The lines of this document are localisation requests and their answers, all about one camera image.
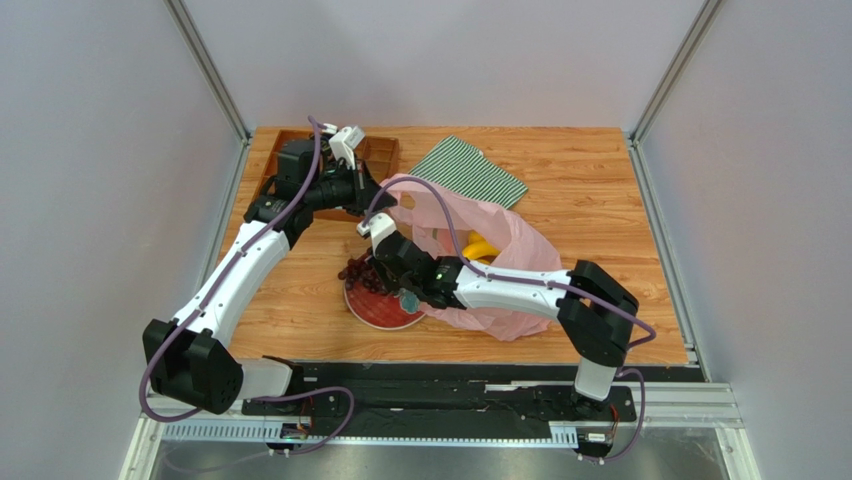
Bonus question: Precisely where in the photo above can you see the green striped cloth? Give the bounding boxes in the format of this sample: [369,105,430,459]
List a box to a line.
[409,135,529,209]

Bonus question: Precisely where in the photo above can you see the yellow banana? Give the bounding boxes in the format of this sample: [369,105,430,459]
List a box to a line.
[462,231,500,265]

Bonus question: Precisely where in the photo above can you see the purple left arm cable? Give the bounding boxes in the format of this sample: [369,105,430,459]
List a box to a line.
[138,115,357,424]

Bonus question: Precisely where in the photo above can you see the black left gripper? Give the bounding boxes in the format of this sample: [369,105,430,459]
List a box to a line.
[306,160,398,219]

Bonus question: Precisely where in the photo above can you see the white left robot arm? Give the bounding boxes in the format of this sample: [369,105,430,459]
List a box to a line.
[140,126,395,414]

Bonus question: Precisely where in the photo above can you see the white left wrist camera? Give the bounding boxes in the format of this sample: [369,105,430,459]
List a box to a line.
[328,125,366,170]

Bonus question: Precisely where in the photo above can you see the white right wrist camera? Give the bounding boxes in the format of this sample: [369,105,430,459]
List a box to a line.
[356,213,398,249]

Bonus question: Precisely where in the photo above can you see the patterned fruit plate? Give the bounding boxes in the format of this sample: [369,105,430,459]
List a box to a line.
[343,284,425,331]

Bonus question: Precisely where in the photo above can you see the wooden compartment tray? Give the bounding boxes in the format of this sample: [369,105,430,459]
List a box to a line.
[242,129,400,222]

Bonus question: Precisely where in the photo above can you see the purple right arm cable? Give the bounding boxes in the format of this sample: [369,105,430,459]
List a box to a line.
[359,174,659,464]

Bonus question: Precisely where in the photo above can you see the aluminium frame post left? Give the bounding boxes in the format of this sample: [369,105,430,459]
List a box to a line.
[164,0,252,146]

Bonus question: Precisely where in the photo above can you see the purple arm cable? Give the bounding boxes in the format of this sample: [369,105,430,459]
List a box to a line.
[138,115,357,424]
[359,174,659,464]

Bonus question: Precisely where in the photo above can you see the purple grape bunch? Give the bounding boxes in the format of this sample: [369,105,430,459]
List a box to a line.
[337,257,390,296]

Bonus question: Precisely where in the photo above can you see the aluminium frame post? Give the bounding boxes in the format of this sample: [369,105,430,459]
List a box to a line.
[164,0,252,146]
[629,0,726,145]

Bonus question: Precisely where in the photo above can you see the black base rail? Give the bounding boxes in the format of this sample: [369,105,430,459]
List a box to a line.
[240,361,637,442]

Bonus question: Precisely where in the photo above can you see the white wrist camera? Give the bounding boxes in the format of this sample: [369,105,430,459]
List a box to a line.
[328,125,366,170]
[356,213,398,249]

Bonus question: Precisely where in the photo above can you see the aluminium frame post right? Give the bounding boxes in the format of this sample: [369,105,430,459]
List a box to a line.
[629,0,726,145]

